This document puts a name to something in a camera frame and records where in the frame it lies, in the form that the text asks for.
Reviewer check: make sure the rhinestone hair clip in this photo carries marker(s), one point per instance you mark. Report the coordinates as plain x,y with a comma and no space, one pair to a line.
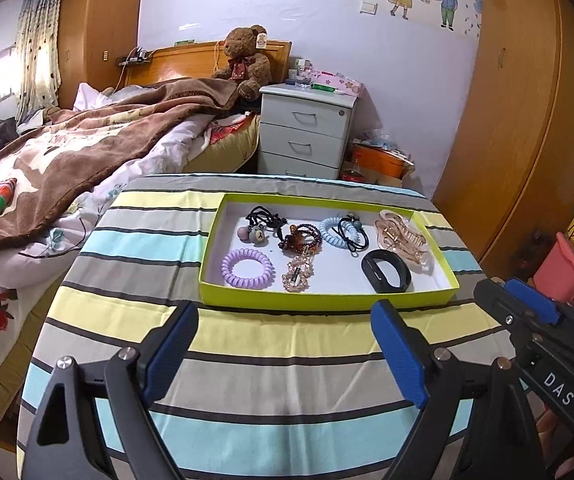
299,271

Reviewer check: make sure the brown plush blanket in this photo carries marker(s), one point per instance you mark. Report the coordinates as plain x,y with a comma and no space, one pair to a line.
54,164

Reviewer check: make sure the green shallow box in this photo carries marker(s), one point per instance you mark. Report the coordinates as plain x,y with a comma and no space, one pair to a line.
338,283

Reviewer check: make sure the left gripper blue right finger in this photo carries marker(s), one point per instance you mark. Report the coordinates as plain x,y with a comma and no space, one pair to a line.
401,347

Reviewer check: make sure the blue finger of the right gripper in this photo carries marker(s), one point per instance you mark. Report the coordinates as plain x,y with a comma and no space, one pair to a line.
534,294
497,304

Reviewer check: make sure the white bedside drawer cabinet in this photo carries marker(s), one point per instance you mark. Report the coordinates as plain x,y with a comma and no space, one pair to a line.
303,132

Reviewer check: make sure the cola bottle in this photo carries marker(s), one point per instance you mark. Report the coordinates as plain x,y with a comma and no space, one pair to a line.
351,175

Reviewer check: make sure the brown teddy bear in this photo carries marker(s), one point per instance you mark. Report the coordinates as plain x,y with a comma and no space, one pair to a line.
246,65

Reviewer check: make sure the power strip on headboard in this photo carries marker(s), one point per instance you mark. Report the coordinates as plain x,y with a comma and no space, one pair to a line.
136,56

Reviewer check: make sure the pink tissue box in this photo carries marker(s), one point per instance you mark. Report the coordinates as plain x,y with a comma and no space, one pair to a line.
338,82

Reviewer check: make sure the clear gold hair claw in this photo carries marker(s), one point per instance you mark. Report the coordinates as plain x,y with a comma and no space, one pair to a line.
396,234

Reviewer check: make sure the floral curtain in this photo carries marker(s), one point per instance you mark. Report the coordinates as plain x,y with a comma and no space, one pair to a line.
36,56

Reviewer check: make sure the tall wooden wardrobe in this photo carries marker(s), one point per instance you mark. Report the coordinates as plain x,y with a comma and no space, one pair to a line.
92,35

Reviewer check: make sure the large wooden wardrobe right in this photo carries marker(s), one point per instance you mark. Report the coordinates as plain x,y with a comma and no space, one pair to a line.
508,186

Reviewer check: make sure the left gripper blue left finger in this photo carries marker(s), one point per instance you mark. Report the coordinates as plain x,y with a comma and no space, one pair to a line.
163,349

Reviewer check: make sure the orange basket with clutter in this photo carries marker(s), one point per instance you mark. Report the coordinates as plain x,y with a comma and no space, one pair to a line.
380,157

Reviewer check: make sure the pink plastic bucket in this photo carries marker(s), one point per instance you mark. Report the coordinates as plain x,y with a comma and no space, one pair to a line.
555,277

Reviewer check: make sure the wooden headboard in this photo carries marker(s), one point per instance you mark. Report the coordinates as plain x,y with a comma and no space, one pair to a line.
200,61

